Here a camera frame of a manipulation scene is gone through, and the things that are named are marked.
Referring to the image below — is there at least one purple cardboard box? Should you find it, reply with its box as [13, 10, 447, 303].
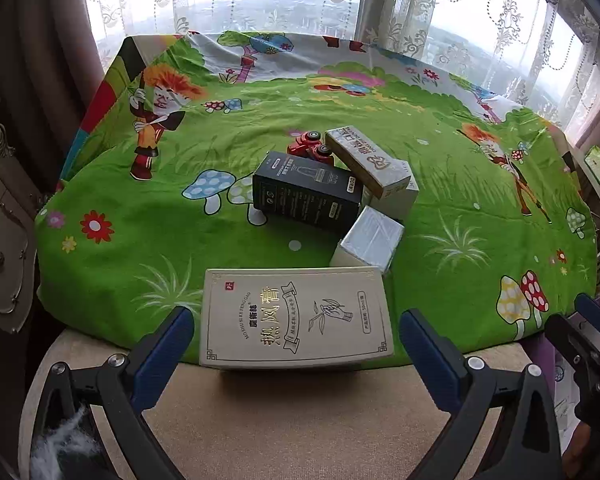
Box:
[525, 294, 600, 431]

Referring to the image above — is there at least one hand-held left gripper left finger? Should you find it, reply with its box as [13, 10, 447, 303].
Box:
[19, 306, 196, 480]

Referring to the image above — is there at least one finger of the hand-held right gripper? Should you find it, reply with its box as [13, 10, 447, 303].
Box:
[544, 312, 600, 366]
[574, 294, 600, 341]

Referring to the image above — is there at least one large beige box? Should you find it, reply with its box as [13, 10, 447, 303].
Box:
[199, 267, 396, 371]

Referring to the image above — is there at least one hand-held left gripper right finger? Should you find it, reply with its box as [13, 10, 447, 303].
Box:
[399, 309, 565, 480]

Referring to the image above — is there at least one silver box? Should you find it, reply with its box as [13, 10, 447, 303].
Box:
[329, 205, 406, 275]

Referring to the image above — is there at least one grey-green box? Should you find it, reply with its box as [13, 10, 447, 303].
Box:
[362, 159, 421, 221]

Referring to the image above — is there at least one black box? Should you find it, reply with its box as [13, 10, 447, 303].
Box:
[251, 151, 365, 233]

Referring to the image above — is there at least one green cartoon printed blanket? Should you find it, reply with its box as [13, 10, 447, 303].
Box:
[34, 31, 600, 366]

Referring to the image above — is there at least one long beige box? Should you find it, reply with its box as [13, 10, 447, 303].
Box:
[324, 126, 413, 200]

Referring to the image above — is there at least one red toy car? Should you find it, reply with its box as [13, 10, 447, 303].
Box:
[286, 130, 337, 165]

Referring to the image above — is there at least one beige upholstered seat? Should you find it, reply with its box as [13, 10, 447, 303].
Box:
[17, 327, 581, 480]

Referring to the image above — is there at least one white ornate cabinet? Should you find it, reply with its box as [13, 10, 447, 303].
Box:
[0, 100, 43, 321]

